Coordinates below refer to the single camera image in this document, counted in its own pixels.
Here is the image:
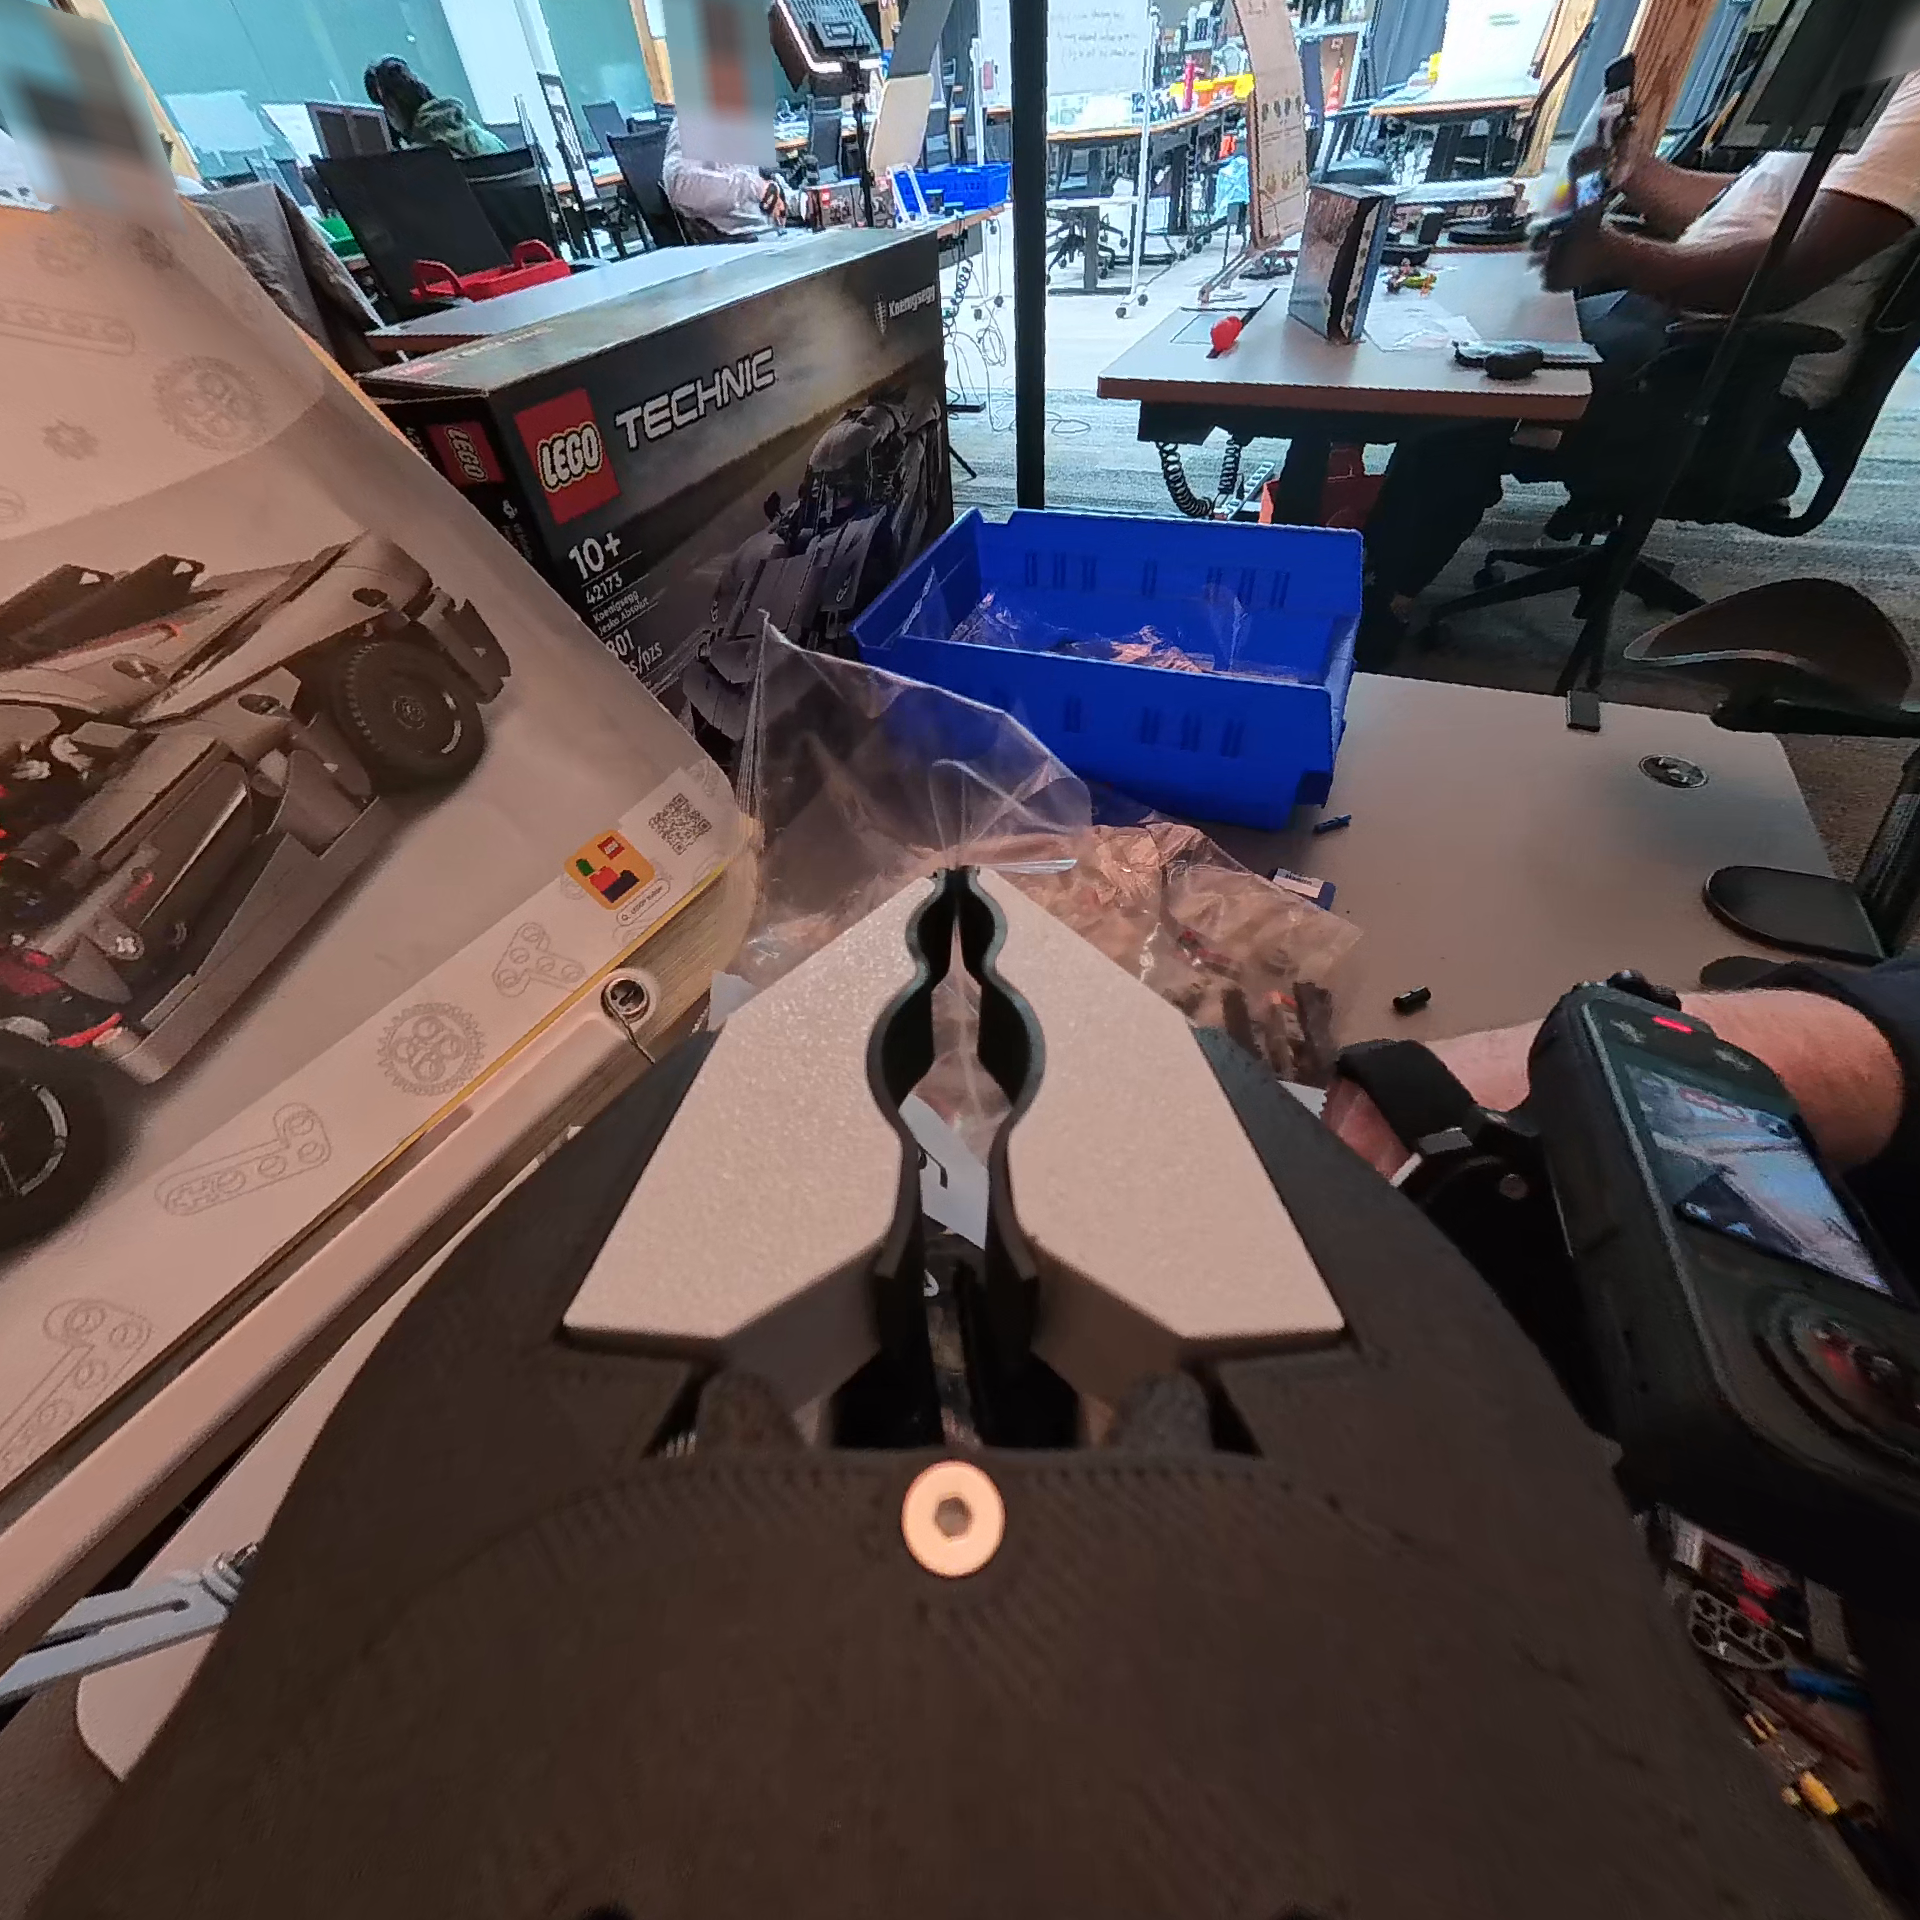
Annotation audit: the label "red plastic basket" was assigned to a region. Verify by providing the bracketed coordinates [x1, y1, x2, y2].
[405, 238, 576, 312]

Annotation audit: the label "clear plastic bags in bin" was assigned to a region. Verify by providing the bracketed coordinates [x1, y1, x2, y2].
[930, 575, 1337, 684]

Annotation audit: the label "wooden office desk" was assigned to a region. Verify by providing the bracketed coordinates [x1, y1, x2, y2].
[1097, 239, 1594, 518]

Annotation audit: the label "small dark toy set box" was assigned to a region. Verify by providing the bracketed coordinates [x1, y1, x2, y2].
[1286, 181, 1400, 349]

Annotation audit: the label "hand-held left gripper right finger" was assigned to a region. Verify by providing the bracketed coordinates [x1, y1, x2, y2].
[960, 867, 1345, 1448]

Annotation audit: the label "black office chair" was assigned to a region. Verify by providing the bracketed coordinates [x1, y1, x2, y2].
[1423, 224, 1920, 647]

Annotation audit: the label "black coiled cable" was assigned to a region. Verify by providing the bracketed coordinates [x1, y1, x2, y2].
[1152, 431, 1250, 520]

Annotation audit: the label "car building instruction booklet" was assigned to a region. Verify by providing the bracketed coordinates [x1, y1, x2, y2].
[0, 210, 751, 1502]

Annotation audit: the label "black steel pillar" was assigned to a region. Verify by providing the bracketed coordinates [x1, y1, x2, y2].
[1010, 0, 1049, 512]

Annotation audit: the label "person's right hand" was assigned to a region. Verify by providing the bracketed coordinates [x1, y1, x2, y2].
[1319, 1024, 1550, 1191]

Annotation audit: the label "blue plastic bin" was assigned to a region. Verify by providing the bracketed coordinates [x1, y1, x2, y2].
[853, 508, 1364, 831]

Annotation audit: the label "person's right forearm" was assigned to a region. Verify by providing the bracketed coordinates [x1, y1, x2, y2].
[1670, 959, 1920, 1203]

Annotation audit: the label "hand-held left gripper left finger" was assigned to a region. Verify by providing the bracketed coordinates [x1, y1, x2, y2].
[561, 867, 969, 1448]

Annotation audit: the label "wooden and white book stand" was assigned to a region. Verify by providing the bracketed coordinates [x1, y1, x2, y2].
[0, 839, 769, 1787]

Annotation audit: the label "pile of toy bricks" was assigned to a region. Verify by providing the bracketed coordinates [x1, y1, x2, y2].
[1649, 1515, 1920, 1846]

